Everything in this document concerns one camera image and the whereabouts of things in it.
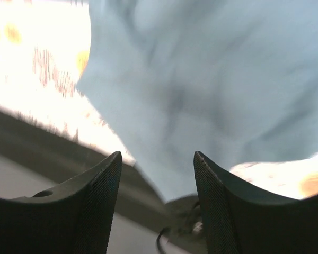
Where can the blue-grey t-shirt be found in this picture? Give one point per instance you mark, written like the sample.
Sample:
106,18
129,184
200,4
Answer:
236,80

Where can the floral patterned table mat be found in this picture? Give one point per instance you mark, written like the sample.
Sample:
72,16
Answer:
44,50

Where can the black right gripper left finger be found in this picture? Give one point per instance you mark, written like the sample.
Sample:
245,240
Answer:
72,217

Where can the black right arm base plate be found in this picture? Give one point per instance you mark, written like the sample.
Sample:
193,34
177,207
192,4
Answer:
186,229

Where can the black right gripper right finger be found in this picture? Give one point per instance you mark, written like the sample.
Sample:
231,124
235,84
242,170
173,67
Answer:
239,217

